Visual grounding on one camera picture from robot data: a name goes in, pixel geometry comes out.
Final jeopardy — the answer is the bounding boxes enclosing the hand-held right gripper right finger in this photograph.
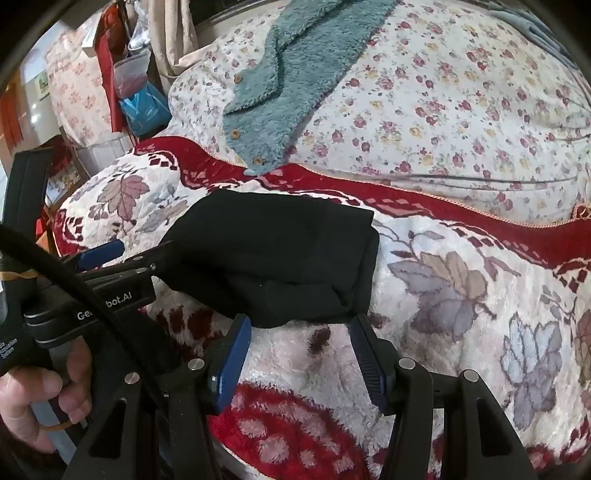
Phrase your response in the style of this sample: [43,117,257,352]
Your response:
[348,313,542,480]

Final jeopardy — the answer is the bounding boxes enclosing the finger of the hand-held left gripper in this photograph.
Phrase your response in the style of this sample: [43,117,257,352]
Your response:
[85,239,180,292]
[65,239,126,274]

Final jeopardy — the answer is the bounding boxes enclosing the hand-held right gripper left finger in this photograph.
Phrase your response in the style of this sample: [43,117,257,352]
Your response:
[60,314,253,480]

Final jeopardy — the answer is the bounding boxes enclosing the black pants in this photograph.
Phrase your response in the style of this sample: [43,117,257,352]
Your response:
[154,188,381,329]

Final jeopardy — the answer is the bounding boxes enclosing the person's left hand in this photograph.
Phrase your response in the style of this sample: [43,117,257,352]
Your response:
[0,340,94,454]

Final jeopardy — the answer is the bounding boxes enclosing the white ribbed box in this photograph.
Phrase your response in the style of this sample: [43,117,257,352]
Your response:
[75,135,136,175]

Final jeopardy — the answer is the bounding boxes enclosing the red and white leaf-print blanket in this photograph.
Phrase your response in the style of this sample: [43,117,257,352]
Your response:
[50,136,591,480]

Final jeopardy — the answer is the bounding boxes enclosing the blue plastic bag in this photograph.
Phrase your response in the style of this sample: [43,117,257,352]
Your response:
[119,83,169,137]

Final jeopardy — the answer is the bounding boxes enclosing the pink floral bedding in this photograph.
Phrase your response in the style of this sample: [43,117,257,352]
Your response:
[45,22,117,149]

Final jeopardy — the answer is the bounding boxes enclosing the clear plastic container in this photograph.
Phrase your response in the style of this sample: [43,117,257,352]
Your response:
[113,50,153,100]

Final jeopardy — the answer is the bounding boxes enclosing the red hanging cloth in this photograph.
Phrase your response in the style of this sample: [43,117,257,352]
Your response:
[98,4,126,136]

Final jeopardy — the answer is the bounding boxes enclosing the beige curtain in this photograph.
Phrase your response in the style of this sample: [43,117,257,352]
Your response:
[151,0,200,94]

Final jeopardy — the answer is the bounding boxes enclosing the teal fleece jacket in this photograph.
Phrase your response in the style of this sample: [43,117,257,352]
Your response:
[222,0,399,177]

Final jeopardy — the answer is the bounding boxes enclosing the white small-flower quilt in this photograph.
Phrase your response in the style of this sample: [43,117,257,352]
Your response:
[167,0,591,228]

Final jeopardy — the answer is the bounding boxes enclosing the black cable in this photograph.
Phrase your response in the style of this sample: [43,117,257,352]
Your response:
[0,224,195,425]

